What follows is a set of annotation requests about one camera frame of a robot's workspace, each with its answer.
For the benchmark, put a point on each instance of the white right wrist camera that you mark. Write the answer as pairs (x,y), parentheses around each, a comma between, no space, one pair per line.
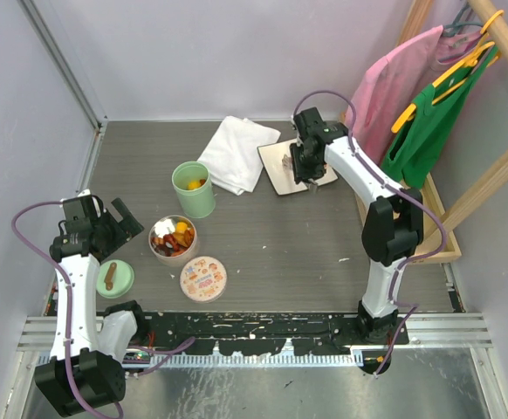
(295,130)

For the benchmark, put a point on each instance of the tall green canister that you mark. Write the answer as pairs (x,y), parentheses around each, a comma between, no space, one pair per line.
(197,203)

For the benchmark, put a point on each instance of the pink shirt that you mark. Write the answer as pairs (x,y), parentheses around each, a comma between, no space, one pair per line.
(391,83)

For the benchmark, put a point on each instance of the green canister lid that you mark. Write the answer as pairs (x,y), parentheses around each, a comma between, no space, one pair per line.
(115,279)

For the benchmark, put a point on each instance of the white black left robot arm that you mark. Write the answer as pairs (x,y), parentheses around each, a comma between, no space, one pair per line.
(85,370)

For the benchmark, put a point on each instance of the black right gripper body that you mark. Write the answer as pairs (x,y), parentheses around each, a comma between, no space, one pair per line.
(312,168)

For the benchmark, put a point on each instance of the grey hanger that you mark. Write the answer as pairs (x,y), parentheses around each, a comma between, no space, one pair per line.
(457,30)

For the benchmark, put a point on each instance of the round silver tin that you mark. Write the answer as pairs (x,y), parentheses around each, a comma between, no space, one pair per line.
(184,258)

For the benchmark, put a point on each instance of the aluminium rail frame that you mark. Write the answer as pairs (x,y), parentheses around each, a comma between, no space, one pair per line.
(420,330)

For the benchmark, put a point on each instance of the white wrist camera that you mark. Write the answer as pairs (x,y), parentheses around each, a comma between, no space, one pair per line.
(84,195)
(295,130)

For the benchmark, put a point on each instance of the brown glazed food piece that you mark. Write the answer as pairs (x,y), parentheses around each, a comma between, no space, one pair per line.
(185,239)

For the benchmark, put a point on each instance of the white square plate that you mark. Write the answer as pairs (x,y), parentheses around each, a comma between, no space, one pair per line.
(277,162)

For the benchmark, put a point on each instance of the yellow corn cob piece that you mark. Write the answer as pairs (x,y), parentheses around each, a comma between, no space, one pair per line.
(181,227)

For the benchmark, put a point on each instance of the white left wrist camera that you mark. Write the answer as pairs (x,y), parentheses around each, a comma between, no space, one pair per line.
(84,195)

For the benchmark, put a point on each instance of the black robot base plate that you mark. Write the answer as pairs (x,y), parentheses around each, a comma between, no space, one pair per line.
(254,333)

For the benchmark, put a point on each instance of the white folded cloth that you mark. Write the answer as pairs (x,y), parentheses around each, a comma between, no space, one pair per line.
(231,155)

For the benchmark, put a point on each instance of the round bakery tin lid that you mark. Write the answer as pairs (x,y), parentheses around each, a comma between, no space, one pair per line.
(203,279)

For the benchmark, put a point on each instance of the green shirt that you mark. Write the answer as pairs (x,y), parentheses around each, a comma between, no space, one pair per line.
(418,145)

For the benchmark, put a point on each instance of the curved dark sausage piece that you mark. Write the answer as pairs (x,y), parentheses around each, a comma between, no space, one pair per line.
(163,250)

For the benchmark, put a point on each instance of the wooden clothes rack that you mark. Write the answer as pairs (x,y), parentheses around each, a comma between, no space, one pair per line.
(472,174)

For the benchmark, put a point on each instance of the yellow hanger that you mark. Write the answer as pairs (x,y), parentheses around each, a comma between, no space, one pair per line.
(467,61)

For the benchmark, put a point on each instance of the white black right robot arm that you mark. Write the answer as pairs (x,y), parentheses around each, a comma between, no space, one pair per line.
(393,227)

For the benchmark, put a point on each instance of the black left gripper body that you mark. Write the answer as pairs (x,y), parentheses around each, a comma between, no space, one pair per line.
(111,230)

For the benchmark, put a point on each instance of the red drumstick food piece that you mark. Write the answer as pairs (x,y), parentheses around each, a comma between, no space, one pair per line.
(168,241)

